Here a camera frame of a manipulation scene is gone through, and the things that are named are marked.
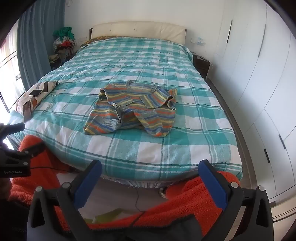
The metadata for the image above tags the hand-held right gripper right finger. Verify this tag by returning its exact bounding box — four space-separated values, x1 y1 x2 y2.
198 159 274 241

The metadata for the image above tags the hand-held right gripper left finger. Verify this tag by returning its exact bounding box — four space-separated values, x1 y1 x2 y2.
27 159 103 241

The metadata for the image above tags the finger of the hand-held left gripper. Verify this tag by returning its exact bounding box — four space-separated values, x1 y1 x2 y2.
0 122 26 141
17 142 46 158

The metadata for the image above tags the striped knit sweater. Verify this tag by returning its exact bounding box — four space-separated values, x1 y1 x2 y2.
83 80 178 138

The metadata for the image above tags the pile of clothes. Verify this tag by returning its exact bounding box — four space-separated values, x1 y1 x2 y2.
48 26 77 70

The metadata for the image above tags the dark smartphone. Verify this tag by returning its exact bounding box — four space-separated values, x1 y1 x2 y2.
22 101 32 121

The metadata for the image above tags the orange fleece garment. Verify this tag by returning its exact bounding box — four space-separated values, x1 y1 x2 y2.
8 134 242 235

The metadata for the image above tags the yellow-green cloth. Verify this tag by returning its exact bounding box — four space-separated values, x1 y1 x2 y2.
92 208 131 224

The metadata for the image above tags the brown zigzag patterned cushion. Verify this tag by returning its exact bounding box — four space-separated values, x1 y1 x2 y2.
16 80 59 121

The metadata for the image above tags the dark grey cloth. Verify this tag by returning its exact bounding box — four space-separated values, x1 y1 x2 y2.
88 213 205 241

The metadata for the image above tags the blue curtain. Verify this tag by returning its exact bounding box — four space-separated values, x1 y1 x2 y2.
16 0 67 93

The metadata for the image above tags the white wardrobe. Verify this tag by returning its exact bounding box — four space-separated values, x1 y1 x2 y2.
208 0 296 209

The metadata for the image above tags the dark nightstand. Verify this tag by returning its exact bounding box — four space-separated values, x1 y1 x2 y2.
192 54 212 79

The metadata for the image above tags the yellow patterned pillow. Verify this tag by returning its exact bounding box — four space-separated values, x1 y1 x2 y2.
80 35 122 48

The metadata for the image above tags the teal plaid bedspread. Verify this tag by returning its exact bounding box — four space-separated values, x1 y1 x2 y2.
9 35 243 188

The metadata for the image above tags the cream padded headboard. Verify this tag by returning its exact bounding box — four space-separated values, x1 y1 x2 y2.
89 22 187 45

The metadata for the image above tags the black cable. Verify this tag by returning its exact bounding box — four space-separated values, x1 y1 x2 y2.
135 186 148 213

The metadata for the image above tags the dark wooden bed frame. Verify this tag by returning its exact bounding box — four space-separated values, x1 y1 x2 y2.
205 76 258 194

